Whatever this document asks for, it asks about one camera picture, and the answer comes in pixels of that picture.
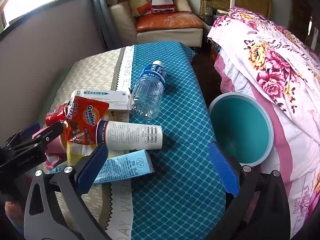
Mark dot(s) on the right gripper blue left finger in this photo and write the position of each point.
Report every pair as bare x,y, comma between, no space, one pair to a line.
88,168

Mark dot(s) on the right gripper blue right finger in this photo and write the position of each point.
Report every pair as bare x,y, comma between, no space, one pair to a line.
224,169

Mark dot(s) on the light blue carton box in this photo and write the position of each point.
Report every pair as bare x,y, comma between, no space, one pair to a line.
126,166

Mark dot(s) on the white cylindrical tube container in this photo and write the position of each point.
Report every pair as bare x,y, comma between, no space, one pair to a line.
125,136

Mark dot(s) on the orange Ovaltine snack packet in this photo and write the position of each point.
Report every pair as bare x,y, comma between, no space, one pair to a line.
82,117

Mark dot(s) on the white medicine box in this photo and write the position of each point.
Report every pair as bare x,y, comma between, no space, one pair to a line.
117,100

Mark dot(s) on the clear plastic water bottle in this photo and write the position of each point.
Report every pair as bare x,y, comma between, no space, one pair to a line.
146,96

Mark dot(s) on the yellow white plastic bag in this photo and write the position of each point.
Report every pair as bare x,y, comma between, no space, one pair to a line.
76,151

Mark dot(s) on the pink snack wrapper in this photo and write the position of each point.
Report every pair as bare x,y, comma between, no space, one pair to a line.
56,152

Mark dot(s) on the red soda can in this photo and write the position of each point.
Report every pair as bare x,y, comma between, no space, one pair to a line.
58,114

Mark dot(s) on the teal round trash bin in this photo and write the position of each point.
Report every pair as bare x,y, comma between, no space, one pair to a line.
242,128

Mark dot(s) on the person's left hand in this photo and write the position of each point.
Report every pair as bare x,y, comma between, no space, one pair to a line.
15,213

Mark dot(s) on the patterned bed mattress cover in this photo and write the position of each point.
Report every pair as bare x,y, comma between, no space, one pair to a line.
183,198

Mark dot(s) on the floral pink quilt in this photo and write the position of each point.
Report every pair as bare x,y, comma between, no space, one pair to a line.
267,62

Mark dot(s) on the orange seat cushion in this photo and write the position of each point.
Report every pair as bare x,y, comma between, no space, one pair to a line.
168,21

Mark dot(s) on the grey window curtain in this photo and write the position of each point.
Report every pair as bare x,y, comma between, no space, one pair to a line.
105,24

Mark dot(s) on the cream sofa chair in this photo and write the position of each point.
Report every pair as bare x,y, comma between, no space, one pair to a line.
125,25

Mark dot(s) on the cream cartoon pillow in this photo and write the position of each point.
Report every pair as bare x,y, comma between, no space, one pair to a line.
140,7

